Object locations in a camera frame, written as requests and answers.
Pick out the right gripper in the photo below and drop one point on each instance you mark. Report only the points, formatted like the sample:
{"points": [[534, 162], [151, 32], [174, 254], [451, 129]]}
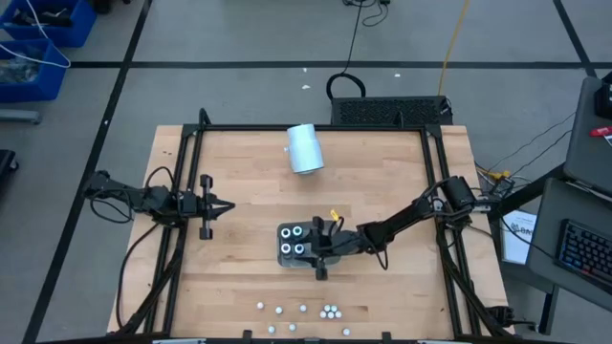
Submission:
{"points": [[334, 243]]}

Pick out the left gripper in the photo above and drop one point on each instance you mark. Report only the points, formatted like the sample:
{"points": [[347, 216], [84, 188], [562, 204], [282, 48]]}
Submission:
{"points": [[205, 205]]}

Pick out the large green-capped colouring bottle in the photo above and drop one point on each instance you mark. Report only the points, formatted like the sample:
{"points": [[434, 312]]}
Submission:
{"points": [[297, 231]]}

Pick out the large purple-capped colouring bottle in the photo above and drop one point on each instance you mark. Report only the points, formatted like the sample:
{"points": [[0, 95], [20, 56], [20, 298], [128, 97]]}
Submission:
{"points": [[286, 248]]}

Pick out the grey plastic bin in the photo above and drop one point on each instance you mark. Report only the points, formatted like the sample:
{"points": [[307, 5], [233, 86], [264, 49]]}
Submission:
{"points": [[287, 262]]}

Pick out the large black-capped colouring bottle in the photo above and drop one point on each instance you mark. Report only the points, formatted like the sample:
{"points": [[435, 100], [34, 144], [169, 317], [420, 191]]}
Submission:
{"points": [[285, 233]]}

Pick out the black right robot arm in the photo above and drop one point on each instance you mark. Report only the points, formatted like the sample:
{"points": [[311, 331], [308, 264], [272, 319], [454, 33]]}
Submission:
{"points": [[406, 215]]}

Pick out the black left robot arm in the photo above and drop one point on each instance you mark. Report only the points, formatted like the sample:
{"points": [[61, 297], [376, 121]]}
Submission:
{"points": [[153, 200]]}

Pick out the yellow tag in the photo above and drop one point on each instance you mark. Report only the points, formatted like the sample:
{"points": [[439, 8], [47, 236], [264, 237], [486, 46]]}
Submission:
{"points": [[334, 213]]}

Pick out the white cylinder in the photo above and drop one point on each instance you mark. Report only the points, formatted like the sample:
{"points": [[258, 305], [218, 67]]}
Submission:
{"points": [[305, 153]]}

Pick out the black computer case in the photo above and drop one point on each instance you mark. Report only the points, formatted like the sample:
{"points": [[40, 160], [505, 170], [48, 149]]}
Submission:
{"points": [[389, 111]]}

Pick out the blue storage bin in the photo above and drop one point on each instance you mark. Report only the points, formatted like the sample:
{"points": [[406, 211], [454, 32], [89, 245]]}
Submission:
{"points": [[48, 88], [76, 28]]}

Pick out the white printed paper sheet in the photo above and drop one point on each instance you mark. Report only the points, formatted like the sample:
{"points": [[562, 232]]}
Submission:
{"points": [[518, 239]]}

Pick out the grey bar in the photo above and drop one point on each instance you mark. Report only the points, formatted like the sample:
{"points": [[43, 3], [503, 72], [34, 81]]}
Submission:
{"points": [[19, 116]]}

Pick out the grey desk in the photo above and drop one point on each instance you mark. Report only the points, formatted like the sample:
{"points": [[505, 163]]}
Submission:
{"points": [[550, 229], [585, 143]]}

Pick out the black backlit keyboard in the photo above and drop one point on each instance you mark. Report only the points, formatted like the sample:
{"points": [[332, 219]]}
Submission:
{"points": [[585, 255]]}

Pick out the red tool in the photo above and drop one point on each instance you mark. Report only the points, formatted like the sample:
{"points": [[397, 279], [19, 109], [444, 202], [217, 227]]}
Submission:
{"points": [[600, 132]]}

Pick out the black device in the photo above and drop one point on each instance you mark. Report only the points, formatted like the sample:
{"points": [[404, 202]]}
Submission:
{"points": [[605, 98]]}

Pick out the black aluminium table frame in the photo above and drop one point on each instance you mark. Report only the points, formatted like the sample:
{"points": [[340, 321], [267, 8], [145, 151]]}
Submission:
{"points": [[311, 127]]}

